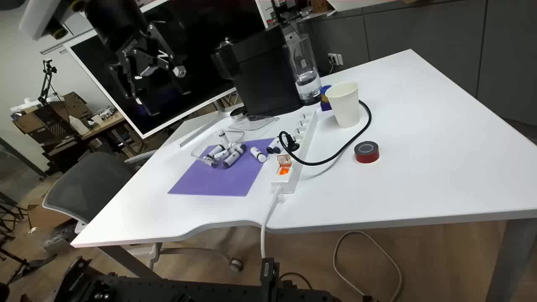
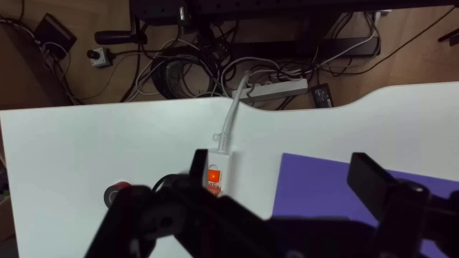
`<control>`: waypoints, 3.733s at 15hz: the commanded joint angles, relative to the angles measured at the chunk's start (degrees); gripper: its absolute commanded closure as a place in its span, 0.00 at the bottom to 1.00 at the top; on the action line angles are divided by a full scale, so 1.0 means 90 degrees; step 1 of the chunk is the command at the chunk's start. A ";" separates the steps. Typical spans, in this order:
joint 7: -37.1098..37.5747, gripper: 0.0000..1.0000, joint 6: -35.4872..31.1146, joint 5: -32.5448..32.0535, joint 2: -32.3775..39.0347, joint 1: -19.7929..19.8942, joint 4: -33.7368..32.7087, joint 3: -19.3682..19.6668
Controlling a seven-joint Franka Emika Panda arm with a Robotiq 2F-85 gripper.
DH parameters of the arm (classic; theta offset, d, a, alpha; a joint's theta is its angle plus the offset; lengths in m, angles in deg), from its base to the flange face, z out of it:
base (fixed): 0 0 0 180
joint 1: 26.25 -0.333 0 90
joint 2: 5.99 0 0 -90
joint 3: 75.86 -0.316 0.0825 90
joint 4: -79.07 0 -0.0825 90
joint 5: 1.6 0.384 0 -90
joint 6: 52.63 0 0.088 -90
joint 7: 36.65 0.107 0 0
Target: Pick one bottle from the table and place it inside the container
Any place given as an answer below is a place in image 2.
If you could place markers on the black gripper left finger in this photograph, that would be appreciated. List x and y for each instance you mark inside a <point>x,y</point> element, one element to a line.
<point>201,167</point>

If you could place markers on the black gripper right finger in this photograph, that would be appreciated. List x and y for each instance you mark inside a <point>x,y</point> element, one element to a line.
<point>370,184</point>

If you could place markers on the purple mat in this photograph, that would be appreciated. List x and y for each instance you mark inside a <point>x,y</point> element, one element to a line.
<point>310,191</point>

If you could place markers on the black power adapter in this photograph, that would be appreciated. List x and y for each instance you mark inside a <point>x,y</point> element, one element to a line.
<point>321,95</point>

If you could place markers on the grey floor power strip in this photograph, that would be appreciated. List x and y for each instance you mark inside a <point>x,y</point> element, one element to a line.
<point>281,88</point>

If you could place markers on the white grey plug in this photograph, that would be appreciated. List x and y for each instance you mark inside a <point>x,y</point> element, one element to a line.
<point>100,58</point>

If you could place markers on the black cylinder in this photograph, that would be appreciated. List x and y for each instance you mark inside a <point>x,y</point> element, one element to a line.
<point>119,38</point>

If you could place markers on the black box device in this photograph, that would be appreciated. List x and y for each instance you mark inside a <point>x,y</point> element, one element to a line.
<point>55,31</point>

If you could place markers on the white power strip orange switch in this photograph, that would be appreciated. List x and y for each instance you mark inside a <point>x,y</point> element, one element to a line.
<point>225,166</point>

